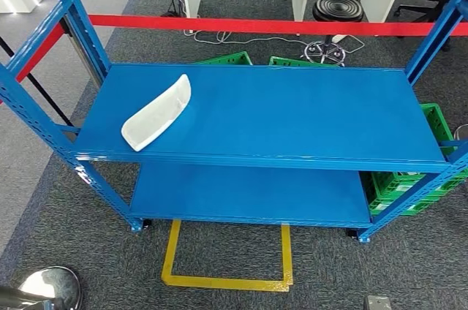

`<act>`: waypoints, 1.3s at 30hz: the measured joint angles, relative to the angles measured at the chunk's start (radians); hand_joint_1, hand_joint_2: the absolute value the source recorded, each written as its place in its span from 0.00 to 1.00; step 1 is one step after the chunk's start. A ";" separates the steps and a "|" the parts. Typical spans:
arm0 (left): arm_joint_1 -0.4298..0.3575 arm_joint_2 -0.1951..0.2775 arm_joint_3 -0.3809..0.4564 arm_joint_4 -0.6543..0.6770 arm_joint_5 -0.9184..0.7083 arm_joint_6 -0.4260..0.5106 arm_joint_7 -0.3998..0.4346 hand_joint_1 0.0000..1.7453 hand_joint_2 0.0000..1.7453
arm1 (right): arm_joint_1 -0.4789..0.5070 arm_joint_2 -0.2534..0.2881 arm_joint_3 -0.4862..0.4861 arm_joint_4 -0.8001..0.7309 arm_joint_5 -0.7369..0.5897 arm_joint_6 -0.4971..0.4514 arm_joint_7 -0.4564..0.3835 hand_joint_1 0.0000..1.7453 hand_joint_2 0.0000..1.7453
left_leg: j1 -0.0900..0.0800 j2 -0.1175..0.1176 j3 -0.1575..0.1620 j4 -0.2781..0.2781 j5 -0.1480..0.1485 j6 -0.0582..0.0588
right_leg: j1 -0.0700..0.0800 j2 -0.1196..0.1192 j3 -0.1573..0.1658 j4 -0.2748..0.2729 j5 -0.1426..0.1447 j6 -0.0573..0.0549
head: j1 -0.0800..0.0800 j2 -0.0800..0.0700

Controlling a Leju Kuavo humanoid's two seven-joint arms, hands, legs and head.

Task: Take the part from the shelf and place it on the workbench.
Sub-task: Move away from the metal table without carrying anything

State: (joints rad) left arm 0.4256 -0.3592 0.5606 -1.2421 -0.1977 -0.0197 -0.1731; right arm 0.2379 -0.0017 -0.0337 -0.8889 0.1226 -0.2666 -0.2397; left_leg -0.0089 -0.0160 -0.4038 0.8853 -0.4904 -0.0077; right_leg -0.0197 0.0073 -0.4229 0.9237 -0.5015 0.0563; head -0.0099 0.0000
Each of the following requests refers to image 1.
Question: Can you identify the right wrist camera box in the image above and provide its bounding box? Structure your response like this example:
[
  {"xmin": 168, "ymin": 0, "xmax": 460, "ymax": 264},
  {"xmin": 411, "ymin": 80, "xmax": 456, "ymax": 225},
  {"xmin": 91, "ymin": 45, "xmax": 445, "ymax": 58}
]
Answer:
[{"xmin": 364, "ymin": 295, "xmax": 392, "ymax": 310}]

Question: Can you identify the white floor cable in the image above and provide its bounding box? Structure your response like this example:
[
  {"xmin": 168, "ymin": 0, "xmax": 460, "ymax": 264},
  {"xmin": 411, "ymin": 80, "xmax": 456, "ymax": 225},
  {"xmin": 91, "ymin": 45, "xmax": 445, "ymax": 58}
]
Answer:
[{"xmin": 183, "ymin": 29, "xmax": 366, "ymax": 54}]

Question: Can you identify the green plastic crate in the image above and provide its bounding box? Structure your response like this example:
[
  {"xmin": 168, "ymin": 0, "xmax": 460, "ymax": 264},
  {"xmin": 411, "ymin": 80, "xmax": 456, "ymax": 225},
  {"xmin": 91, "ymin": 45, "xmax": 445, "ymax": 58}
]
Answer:
[
  {"xmin": 360, "ymin": 102, "xmax": 468, "ymax": 203},
  {"xmin": 367, "ymin": 191, "xmax": 445, "ymax": 216},
  {"xmin": 268, "ymin": 56, "xmax": 330, "ymax": 68},
  {"xmin": 194, "ymin": 50, "xmax": 254, "ymax": 67}
]

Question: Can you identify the red barrier belt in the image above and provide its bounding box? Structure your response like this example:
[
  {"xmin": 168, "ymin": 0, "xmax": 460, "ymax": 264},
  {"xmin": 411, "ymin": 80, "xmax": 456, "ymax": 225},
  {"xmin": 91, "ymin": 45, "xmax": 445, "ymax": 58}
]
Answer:
[
  {"xmin": 0, "ymin": 22, "xmax": 66, "ymax": 105},
  {"xmin": 88, "ymin": 13, "xmax": 468, "ymax": 37}
]

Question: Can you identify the blue metal shelf rack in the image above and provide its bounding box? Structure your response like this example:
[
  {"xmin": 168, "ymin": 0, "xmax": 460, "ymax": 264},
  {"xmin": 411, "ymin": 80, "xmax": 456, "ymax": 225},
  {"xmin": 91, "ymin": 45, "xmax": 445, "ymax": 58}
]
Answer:
[{"xmin": 0, "ymin": 0, "xmax": 468, "ymax": 245}]

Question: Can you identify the black round stool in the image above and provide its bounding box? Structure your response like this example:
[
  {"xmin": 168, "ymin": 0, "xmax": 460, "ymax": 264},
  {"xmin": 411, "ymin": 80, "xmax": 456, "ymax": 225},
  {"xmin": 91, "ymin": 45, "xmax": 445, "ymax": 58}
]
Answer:
[{"xmin": 304, "ymin": 0, "xmax": 365, "ymax": 67}]

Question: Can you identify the white curved plastic part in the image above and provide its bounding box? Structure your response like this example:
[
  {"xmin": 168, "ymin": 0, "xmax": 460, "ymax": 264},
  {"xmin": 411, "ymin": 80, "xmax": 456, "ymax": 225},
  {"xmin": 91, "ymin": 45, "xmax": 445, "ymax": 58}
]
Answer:
[{"xmin": 121, "ymin": 73, "xmax": 192, "ymax": 153}]

